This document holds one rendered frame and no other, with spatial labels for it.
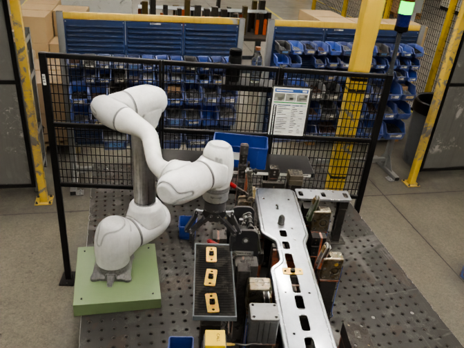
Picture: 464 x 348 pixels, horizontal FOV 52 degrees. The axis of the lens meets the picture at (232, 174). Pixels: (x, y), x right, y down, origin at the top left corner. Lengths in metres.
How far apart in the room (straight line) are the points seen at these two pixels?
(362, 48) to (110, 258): 1.69
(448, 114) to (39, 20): 4.50
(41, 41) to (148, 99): 4.25
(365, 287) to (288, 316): 0.77
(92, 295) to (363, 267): 1.36
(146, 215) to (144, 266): 0.27
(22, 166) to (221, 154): 2.86
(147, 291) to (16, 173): 2.27
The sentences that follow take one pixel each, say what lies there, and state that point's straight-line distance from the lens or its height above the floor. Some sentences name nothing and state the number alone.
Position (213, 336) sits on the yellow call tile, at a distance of 1.48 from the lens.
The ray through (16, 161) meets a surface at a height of 0.38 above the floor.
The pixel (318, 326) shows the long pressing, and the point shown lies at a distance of 1.79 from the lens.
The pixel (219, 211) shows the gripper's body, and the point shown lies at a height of 1.37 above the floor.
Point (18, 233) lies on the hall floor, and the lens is 3.97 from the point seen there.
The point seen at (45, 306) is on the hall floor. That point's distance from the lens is 3.30.
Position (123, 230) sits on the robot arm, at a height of 1.02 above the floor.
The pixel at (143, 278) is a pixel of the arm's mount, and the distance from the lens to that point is 2.25.
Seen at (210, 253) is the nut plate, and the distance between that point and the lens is 1.74.
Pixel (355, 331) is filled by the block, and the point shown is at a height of 1.03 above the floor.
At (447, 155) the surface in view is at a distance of 5.17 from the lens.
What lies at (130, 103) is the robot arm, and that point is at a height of 1.58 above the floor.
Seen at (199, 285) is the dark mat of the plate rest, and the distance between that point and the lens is 1.63.
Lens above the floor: 2.26
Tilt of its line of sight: 29 degrees down
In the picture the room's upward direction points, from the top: 5 degrees clockwise
